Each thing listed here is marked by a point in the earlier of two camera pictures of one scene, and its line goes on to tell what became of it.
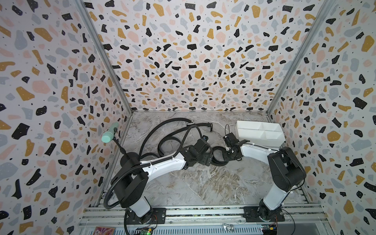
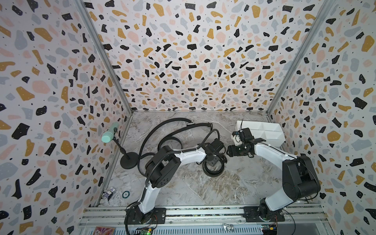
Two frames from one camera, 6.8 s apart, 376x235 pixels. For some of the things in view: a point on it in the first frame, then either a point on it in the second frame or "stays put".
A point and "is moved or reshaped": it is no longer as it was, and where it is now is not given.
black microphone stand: x=129 y=158 stays put
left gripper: x=207 y=161 → x=215 y=162
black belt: x=217 y=163 is moved or reshaped
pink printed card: x=101 y=230 stays put
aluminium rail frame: x=299 y=220 stays put
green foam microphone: x=107 y=136 stays put
